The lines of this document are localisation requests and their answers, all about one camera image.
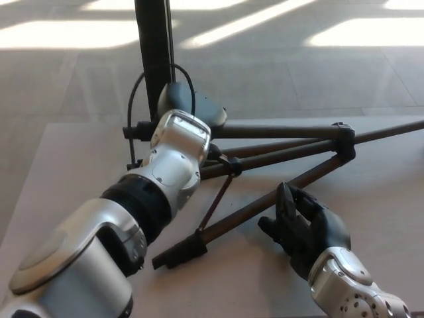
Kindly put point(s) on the brown black camera tripod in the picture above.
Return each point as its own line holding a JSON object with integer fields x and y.
{"x": 281, "y": 130}

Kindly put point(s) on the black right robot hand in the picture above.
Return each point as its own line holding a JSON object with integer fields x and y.
{"x": 318, "y": 228}

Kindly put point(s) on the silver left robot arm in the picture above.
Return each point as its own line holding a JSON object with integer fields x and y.
{"x": 172, "y": 165}

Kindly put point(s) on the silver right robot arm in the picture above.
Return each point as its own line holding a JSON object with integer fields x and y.
{"x": 338, "y": 271}

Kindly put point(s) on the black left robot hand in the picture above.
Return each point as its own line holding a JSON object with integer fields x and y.
{"x": 205, "y": 109}

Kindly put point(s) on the black upright post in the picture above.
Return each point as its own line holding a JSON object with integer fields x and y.
{"x": 155, "y": 49}

